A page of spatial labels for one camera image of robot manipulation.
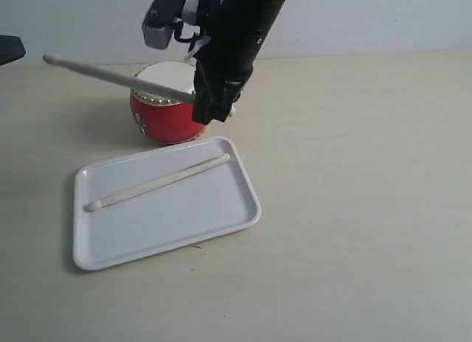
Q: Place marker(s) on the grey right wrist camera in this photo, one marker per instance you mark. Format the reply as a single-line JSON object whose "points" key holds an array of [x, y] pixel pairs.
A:
{"points": [[165, 20]]}

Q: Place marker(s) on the white rectangular plastic tray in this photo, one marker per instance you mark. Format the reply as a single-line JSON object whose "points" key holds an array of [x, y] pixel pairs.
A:
{"points": [[214, 203]]}

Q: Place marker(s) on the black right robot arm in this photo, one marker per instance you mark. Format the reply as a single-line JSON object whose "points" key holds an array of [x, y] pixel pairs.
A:
{"points": [[262, 12]]}

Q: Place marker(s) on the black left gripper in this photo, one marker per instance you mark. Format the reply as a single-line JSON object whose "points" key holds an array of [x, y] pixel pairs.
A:
{"points": [[11, 49]]}

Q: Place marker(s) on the small red drum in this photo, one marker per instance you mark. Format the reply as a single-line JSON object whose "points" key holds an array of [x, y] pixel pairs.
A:
{"points": [[160, 118]]}

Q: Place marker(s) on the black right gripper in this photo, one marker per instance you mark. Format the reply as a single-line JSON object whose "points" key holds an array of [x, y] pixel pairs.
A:
{"points": [[223, 67]]}

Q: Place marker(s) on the wooden drumstick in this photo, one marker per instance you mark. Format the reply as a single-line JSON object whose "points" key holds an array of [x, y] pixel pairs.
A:
{"points": [[121, 79], [157, 183]]}

